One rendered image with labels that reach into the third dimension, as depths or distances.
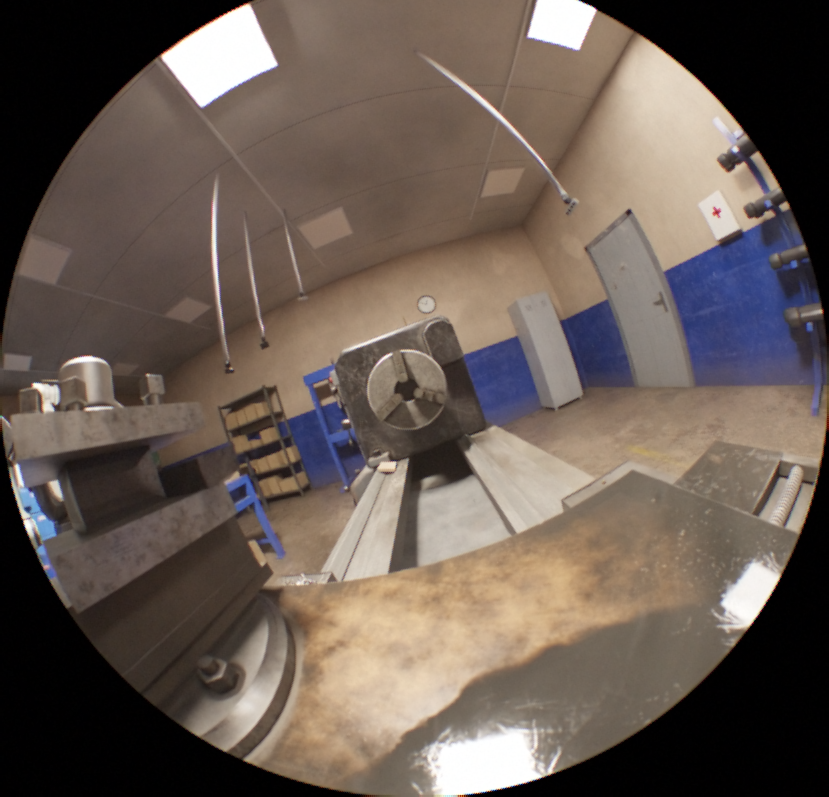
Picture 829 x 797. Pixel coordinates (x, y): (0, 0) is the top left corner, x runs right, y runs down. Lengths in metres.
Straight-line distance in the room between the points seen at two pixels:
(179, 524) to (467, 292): 4.65
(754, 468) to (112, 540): 0.53
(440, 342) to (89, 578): 1.01
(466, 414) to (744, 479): 0.93
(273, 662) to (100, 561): 0.12
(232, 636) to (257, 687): 0.06
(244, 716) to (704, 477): 0.44
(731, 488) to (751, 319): 2.82
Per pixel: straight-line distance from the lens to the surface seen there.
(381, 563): 0.47
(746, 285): 3.09
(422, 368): 0.82
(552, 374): 4.32
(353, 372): 1.06
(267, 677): 0.22
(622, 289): 3.92
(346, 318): 4.65
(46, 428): 0.19
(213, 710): 0.22
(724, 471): 0.39
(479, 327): 4.54
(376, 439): 1.06
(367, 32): 2.43
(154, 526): 0.21
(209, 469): 0.22
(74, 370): 0.27
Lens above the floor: 1.08
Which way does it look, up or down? 1 degrees up
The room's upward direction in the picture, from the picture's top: 20 degrees counter-clockwise
